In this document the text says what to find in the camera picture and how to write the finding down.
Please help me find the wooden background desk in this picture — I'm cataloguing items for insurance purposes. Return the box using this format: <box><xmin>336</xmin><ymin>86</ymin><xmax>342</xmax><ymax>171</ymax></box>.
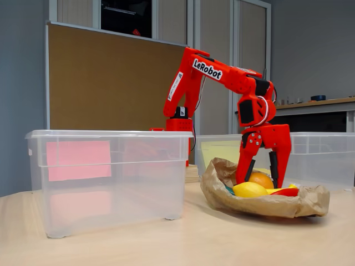
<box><xmin>273</xmin><ymin>96</ymin><xmax>355</xmax><ymax>134</ymax></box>

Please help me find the yellow toy banana bunch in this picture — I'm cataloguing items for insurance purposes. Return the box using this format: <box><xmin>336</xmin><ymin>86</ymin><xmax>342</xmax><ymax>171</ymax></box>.
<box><xmin>265</xmin><ymin>183</ymin><xmax>299</xmax><ymax>195</ymax></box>

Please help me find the clear plastic bin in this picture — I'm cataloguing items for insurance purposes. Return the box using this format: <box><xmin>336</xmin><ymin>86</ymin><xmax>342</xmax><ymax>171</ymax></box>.
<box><xmin>194</xmin><ymin>131</ymin><xmax>355</xmax><ymax>192</ymax></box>
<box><xmin>24</xmin><ymin>129</ymin><xmax>194</xmax><ymax>239</ymax></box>

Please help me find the black machine with red part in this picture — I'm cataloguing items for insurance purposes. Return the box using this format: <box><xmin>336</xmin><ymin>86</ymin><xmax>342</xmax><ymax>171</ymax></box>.
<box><xmin>100</xmin><ymin>0</ymin><xmax>153</xmax><ymax>39</ymax></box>

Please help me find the grey cabinet with doors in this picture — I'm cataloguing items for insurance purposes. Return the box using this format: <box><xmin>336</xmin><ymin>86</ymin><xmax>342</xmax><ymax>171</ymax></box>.
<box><xmin>49</xmin><ymin>0</ymin><xmax>272</xmax><ymax>135</ymax></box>

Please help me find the yellow toy lemon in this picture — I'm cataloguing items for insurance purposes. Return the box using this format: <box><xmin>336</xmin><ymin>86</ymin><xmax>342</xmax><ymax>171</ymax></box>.
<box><xmin>232</xmin><ymin>182</ymin><xmax>269</xmax><ymax>198</ymax></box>

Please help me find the red toy chili pepper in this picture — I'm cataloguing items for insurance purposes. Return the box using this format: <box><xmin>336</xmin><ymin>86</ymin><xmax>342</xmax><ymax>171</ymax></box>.
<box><xmin>270</xmin><ymin>187</ymin><xmax>300</xmax><ymax>197</ymax></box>

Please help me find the brown paper bowl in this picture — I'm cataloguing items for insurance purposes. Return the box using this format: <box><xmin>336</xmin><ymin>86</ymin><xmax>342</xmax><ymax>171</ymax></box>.
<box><xmin>200</xmin><ymin>157</ymin><xmax>331</xmax><ymax>219</ymax></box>

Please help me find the toy orange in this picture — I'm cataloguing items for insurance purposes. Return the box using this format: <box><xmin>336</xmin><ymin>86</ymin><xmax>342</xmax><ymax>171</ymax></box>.
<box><xmin>248</xmin><ymin>171</ymin><xmax>275</xmax><ymax>190</ymax></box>

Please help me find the yellow paper note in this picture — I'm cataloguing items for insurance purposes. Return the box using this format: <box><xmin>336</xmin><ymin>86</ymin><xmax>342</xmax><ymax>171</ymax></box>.
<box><xmin>201</xmin><ymin>140</ymin><xmax>271</xmax><ymax>175</ymax></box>

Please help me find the brown cork board partition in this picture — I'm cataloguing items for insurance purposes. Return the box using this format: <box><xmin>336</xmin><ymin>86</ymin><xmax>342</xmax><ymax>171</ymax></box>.
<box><xmin>45</xmin><ymin>21</ymin><xmax>190</xmax><ymax>131</ymax></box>

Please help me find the wooden base board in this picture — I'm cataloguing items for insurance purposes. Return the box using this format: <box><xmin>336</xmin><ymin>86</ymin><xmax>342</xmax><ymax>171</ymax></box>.
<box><xmin>185</xmin><ymin>163</ymin><xmax>201</xmax><ymax>184</ymax></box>

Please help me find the white servo cable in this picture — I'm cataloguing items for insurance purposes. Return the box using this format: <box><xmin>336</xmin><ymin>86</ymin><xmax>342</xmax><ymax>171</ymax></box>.
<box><xmin>256</xmin><ymin>95</ymin><xmax>271</xmax><ymax>124</ymax></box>

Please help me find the pink paper note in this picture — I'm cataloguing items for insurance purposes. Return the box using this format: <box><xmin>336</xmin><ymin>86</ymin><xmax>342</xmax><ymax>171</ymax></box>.
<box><xmin>45</xmin><ymin>140</ymin><xmax>112</xmax><ymax>182</ymax></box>

